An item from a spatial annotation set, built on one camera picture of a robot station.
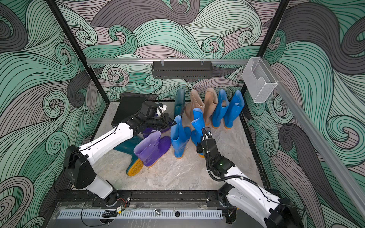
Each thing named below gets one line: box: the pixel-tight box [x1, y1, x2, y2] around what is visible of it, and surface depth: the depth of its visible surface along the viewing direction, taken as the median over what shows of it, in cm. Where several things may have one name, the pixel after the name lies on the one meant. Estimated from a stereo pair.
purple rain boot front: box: [133, 130, 172, 167], surface depth 76 cm
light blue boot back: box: [191, 107, 205, 156], surface depth 73 cm
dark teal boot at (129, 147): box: [113, 135, 144, 177], surface depth 79 cm
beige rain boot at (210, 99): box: [203, 87, 219, 126], surface depth 92 cm
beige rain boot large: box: [182, 89, 205, 128], surface depth 92 cm
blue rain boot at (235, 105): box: [223, 90, 245, 130], surface depth 89 cm
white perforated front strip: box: [56, 209, 224, 220], surface depth 71 cm
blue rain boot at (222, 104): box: [211, 89, 230, 129], surface depth 89 cm
